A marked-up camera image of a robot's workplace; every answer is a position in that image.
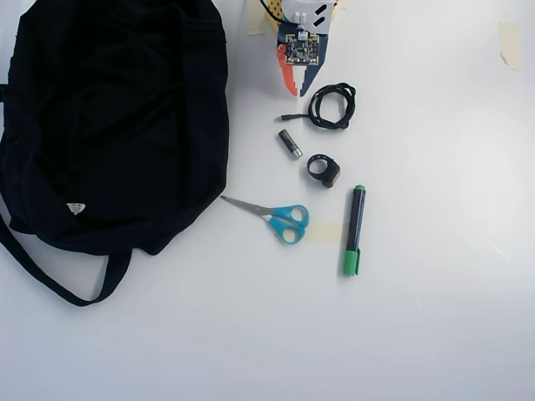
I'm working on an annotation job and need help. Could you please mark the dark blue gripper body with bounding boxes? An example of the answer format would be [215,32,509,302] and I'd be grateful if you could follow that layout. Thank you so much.
[276,20,334,48]

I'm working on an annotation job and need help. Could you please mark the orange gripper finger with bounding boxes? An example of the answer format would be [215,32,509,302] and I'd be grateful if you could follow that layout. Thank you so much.
[275,43,303,99]

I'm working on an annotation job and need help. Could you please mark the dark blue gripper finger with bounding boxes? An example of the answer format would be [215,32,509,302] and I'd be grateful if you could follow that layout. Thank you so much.
[298,33,333,100]

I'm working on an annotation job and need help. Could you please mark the black usb cable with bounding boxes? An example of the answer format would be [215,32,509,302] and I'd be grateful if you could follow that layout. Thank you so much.
[274,82,358,130]

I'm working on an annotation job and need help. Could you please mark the black fabric bag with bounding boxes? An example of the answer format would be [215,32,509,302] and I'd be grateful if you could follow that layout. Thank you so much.
[0,0,232,308]

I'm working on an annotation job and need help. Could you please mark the black cylindrical battery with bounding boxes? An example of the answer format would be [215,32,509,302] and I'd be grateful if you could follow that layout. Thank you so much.
[276,129,303,161]

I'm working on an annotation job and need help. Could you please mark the green and black marker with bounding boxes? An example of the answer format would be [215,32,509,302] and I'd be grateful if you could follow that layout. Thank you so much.
[342,184,369,278]

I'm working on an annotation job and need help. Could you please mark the thin black camera cable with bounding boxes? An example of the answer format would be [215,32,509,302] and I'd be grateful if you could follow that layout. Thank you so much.
[258,0,286,27]

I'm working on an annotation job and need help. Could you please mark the bare camera circuit board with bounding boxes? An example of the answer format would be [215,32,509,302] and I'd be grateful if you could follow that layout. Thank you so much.
[284,33,321,67]

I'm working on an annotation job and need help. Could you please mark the black ring strap light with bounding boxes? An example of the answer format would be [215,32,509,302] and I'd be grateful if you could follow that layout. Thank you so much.
[306,152,341,190]

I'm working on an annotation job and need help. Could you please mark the blue handled scissors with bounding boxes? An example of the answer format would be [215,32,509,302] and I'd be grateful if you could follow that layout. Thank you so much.
[220,195,311,246]

